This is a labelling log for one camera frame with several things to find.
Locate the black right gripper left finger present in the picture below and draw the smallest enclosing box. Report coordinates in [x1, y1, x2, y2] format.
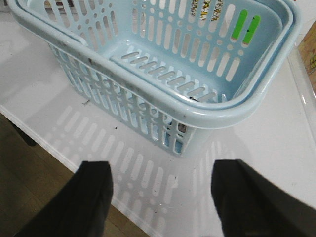
[16, 161, 113, 237]

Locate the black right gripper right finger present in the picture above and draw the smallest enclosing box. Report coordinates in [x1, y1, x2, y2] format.
[211, 159, 316, 237]

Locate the light blue plastic basket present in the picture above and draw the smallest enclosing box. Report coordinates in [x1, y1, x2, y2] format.
[8, 0, 302, 155]

